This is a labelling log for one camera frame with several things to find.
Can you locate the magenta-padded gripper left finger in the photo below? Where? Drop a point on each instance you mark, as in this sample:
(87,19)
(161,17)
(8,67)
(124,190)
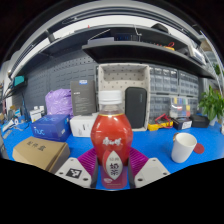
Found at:
(71,171)

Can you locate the brown cardboard box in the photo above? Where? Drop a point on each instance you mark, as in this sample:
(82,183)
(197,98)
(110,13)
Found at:
(38,151)

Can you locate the flat black case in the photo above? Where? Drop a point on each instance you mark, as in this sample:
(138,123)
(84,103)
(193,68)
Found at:
(200,121)

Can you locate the yellow multimeter with red leads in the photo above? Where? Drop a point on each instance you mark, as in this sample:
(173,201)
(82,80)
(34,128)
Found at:
(160,125)

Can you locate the purple plastic bag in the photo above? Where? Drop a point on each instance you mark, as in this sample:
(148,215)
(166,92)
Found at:
(58,102)

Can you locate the dark grey flat box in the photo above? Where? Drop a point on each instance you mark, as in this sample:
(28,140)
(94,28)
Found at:
(83,98)

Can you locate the red drink bottle white cap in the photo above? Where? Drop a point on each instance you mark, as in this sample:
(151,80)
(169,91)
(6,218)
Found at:
(111,136)

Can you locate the grey small-parts drawer cabinet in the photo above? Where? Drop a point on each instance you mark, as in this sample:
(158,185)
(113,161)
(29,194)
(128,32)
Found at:
(163,81)
(189,84)
(159,106)

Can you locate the black box with white label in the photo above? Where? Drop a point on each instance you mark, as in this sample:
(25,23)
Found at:
(182,124)

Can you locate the black wall shelf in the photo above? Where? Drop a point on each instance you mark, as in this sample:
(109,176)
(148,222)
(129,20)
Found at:
(140,53)

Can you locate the white perforated tray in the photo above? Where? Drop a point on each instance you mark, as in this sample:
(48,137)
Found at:
(121,76)

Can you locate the clear organizer box colourful parts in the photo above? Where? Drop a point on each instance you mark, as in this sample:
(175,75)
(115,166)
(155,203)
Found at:
(181,106)

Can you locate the green potted plant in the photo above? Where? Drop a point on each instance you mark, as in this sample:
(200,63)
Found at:
(211,103)

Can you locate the flat round red coaster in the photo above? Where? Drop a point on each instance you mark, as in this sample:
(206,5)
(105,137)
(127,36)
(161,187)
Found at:
(200,149)

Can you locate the blue cardboard box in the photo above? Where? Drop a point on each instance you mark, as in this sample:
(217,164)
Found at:
(50,127)

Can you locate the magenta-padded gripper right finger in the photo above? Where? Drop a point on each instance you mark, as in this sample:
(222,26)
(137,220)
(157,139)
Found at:
(151,171)

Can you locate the white cup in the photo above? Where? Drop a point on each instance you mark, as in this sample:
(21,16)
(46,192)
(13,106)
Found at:
(182,148)

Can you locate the small white box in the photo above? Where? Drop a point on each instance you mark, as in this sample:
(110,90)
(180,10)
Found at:
(81,125)

